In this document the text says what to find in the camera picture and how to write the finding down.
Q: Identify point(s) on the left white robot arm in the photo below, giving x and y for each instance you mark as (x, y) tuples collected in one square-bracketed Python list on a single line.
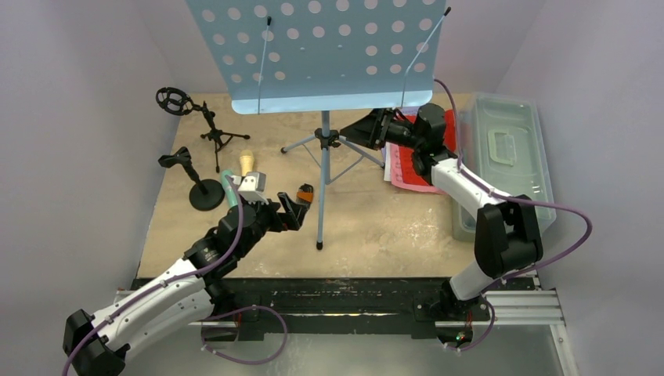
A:
[(171, 280)]

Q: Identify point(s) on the bright red sheet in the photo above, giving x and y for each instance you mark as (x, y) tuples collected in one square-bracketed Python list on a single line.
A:
[(451, 135)]

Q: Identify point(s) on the green microphone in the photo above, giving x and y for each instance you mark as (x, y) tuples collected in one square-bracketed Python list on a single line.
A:
[(226, 179)]

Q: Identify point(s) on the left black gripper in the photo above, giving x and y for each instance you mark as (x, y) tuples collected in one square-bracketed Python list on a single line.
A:
[(294, 211)]

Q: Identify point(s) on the orange hex key set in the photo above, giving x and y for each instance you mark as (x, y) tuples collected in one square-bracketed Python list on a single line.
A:
[(305, 194)]

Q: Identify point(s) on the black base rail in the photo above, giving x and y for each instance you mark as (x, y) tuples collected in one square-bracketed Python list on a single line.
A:
[(414, 306)]

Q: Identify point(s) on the red sheet music page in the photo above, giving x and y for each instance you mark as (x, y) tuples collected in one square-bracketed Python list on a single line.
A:
[(403, 174)]

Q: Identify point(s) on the black round-base mic stand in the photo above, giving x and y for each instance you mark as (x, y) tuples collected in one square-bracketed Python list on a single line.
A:
[(205, 194)]

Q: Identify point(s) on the beige microphone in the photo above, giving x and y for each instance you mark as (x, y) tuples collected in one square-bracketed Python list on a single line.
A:
[(246, 160)]

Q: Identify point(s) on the blue music stand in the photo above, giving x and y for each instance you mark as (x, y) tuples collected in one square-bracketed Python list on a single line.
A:
[(298, 56)]

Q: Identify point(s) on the clear plastic storage box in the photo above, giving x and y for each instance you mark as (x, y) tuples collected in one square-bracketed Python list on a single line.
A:
[(501, 141)]

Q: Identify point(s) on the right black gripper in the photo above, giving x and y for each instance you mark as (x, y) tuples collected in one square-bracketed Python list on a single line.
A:
[(381, 130)]

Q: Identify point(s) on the white sheet music page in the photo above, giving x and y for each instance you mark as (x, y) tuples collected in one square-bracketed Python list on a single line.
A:
[(386, 151)]

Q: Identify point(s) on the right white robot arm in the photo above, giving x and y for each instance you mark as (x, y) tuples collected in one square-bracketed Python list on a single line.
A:
[(507, 233)]

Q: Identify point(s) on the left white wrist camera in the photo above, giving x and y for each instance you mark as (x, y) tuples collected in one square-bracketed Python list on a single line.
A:
[(251, 187)]

